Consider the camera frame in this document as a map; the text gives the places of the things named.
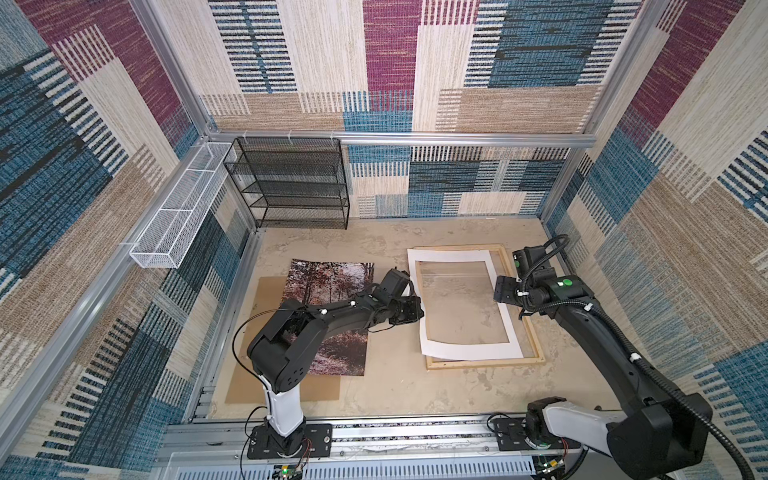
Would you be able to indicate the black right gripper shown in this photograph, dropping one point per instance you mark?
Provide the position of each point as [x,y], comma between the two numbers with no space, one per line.
[503,292]

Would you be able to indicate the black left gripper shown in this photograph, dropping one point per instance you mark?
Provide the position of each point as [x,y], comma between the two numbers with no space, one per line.
[414,308]

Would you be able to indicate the clear acrylic frame pane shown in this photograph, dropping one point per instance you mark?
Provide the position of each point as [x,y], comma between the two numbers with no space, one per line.
[460,310]

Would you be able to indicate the white photo mat board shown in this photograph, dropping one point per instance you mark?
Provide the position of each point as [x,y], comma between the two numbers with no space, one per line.
[509,350]

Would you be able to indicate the light wooden picture frame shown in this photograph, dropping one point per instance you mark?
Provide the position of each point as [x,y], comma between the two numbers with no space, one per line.
[537,356]

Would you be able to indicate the autumn forest photo print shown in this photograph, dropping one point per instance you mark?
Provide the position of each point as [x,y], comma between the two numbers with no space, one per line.
[318,283]

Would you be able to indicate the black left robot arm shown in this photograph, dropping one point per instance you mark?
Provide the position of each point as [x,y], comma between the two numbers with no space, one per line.
[283,351]

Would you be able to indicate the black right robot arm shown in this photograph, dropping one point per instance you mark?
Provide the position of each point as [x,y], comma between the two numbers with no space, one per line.
[660,429]

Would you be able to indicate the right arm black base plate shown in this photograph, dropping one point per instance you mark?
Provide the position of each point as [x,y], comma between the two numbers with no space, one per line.
[513,435]

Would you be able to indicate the aluminium mounting rail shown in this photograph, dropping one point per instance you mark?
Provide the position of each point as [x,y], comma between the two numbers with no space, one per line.
[409,447]

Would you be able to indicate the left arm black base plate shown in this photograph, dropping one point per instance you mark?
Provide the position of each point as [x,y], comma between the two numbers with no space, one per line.
[313,440]

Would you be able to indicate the black wire mesh shelf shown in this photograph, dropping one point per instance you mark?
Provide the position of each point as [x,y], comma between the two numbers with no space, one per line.
[291,182]

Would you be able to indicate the white wire mesh basket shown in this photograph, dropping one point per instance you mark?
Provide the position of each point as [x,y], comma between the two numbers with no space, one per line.
[166,240]

